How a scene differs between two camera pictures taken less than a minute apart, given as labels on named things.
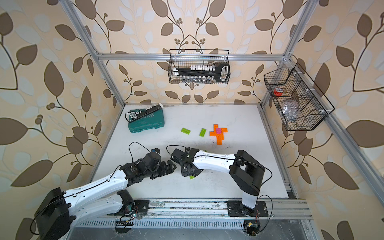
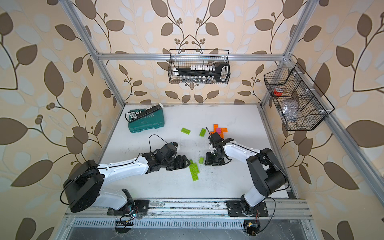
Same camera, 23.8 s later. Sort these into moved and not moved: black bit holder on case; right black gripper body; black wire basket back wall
Moved: right black gripper body
Not moved: black wire basket back wall; black bit holder on case
